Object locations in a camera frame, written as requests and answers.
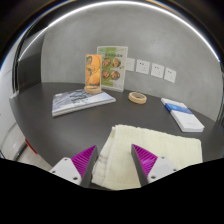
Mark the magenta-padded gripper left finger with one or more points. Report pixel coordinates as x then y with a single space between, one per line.
71 168

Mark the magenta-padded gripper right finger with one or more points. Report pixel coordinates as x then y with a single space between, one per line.
156 168

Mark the cream terry towel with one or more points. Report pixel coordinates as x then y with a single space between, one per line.
166 146

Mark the white book with blue band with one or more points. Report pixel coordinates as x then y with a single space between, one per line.
186 120

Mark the grey cover magazine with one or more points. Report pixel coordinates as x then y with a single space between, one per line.
80 101

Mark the beige tape roll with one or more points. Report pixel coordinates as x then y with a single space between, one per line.
130 97

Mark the orange sign on wooden stand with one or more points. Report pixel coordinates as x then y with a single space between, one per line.
93 70

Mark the green acrylic menu stand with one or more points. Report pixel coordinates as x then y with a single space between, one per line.
115 66

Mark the white ceiling light strip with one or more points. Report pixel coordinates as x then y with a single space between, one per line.
113 3

